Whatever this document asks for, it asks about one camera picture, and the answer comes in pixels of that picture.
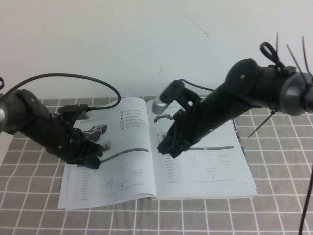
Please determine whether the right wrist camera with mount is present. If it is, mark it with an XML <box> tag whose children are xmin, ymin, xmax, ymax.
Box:
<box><xmin>151</xmin><ymin>79</ymin><xmax>205</xmax><ymax>115</ymax></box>

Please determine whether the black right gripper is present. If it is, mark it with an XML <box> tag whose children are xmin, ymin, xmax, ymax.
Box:
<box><xmin>157</xmin><ymin>97</ymin><xmax>222</xmax><ymax>159</ymax></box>

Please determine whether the grey white-grid tablecloth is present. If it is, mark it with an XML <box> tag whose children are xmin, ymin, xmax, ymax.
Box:
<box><xmin>0</xmin><ymin>97</ymin><xmax>313</xmax><ymax>235</ymax></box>

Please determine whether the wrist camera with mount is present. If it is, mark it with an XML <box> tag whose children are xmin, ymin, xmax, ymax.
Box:
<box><xmin>58</xmin><ymin>104</ymin><xmax>96</xmax><ymax>123</ymax></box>
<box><xmin>151</xmin><ymin>79</ymin><xmax>205</xmax><ymax>115</ymax></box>

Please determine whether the white brochure book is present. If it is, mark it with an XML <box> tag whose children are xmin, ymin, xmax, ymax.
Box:
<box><xmin>57</xmin><ymin>96</ymin><xmax>257</xmax><ymax>211</ymax></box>

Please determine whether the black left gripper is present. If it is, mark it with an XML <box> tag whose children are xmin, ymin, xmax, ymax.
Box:
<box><xmin>46</xmin><ymin>115</ymin><xmax>105</xmax><ymax>170</ymax></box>

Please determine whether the black left camera cable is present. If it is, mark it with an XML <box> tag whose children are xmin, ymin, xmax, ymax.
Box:
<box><xmin>0</xmin><ymin>72</ymin><xmax>121</xmax><ymax>113</ymax></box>

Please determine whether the black cable tie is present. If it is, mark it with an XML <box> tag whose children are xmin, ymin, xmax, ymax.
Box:
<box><xmin>276</xmin><ymin>32</ymin><xmax>280</xmax><ymax>71</ymax></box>
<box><xmin>247</xmin><ymin>110</ymin><xmax>277</xmax><ymax>139</ymax></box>
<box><xmin>302</xmin><ymin>36</ymin><xmax>308</xmax><ymax>74</ymax></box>
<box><xmin>286</xmin><ymin>44</ymin><xmax>308</xmax><ymax>83</ymax></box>

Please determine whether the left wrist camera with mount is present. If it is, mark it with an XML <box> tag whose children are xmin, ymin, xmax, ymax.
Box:
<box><xmin>58</xmin><ymin>104</ymin><xmax>96</xmax><ymax>123</ymax></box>

